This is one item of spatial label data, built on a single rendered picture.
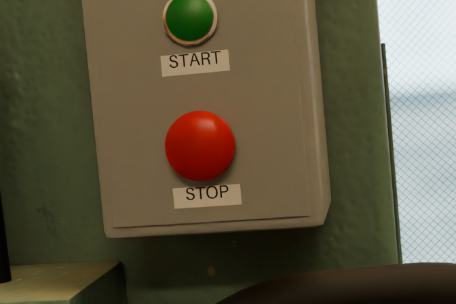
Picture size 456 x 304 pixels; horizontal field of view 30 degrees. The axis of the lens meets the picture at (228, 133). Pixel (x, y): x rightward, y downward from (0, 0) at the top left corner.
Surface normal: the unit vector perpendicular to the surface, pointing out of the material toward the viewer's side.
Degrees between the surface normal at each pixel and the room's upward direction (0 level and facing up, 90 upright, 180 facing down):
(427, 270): 30
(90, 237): 90
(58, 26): 90
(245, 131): 90
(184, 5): 87
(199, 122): 81
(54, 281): 0
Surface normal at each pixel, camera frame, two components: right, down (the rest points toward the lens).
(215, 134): -0.04, -0.03
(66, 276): -0.09, -0.99
